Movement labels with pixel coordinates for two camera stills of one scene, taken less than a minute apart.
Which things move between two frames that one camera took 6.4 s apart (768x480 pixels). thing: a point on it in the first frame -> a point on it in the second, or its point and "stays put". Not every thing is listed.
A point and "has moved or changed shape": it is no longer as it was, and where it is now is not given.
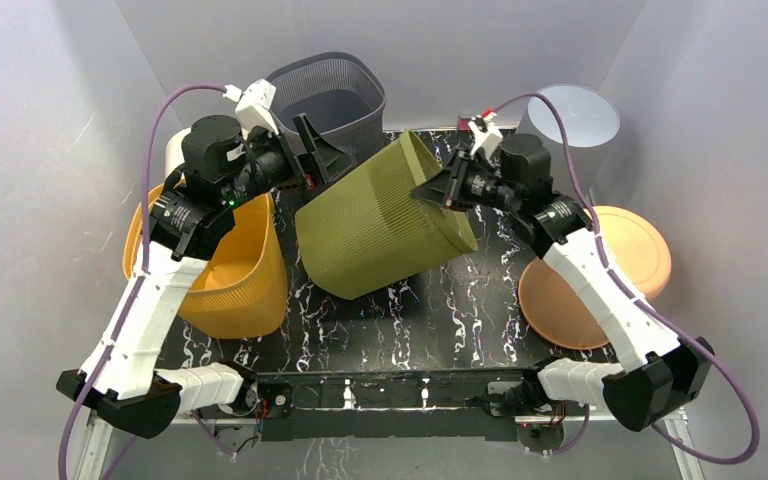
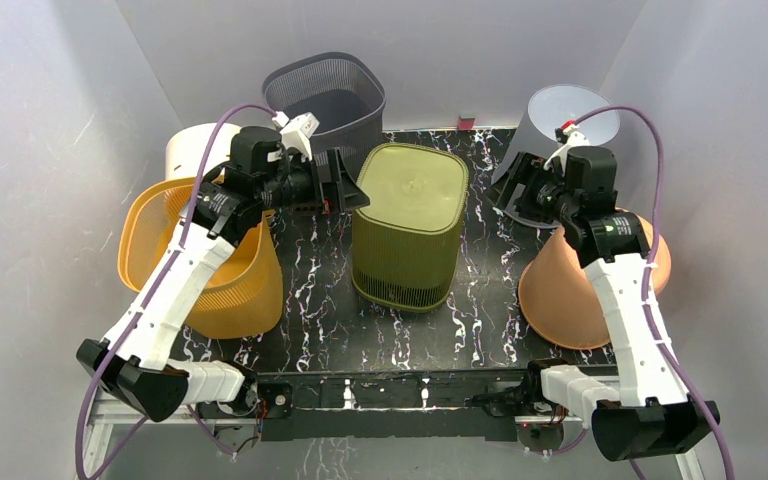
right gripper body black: [461, 183] -> [522, 188]
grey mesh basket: [341, 97] stays put
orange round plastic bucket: [553, 310] stays put
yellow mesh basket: [242, 292] stays put
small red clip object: [463, 124] stays put
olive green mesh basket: [373, 229] has moved or changed shape
